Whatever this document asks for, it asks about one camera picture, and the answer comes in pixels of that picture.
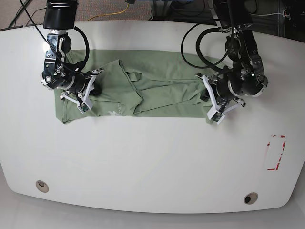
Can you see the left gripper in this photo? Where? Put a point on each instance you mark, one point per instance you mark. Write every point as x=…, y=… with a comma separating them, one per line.
x=225, y=93

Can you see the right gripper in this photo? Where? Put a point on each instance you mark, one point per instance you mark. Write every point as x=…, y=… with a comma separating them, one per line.
x=83, y=87

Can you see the green t-shirt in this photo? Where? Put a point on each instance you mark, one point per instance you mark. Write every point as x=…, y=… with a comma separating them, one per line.
x=140, y=83

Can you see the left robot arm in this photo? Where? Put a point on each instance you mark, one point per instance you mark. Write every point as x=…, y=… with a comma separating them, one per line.
x=246, y=77

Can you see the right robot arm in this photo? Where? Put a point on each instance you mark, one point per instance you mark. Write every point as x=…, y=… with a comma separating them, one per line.
x=58, y=73

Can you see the red tape marking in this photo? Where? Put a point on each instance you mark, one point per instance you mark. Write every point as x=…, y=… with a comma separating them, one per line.
x=274, y=152

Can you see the left table grommet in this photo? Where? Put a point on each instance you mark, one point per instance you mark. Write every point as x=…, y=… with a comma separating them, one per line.
x=42, y=186

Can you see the table grommet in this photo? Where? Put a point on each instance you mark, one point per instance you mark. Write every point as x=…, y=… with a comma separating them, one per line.
x=42, y=186
x=250, y=198

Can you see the right table grommet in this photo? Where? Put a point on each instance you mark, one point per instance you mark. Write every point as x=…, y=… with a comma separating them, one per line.
x=250, y=198

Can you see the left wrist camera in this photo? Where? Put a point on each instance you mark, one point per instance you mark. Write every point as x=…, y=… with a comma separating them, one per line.
x=215, y=116

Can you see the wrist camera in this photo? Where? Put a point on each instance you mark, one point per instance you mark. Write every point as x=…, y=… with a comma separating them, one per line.
x=215, y=116
x=84, y=106

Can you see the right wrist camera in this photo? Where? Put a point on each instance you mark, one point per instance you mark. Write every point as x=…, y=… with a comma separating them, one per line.
x=84, y=106

